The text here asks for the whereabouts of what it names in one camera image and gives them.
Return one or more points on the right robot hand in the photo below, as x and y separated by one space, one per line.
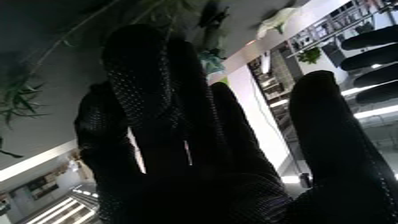
196 166

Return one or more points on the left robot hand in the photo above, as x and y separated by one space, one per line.
374 60

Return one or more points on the white flower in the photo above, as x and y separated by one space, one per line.
278 20

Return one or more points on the blue flower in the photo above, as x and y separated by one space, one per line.
212 63

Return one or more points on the green sprig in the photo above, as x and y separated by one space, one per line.
170 13
24 96

